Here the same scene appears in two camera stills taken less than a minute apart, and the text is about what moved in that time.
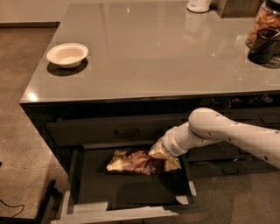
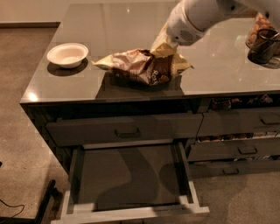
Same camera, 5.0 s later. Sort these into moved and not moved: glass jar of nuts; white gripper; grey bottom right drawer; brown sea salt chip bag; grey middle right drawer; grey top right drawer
Moved: brown sea salt chip bag; white gripper
Not moved: grey middle right drawer; grey bottom right drawer; grey top right drawer; glass jar of nuts
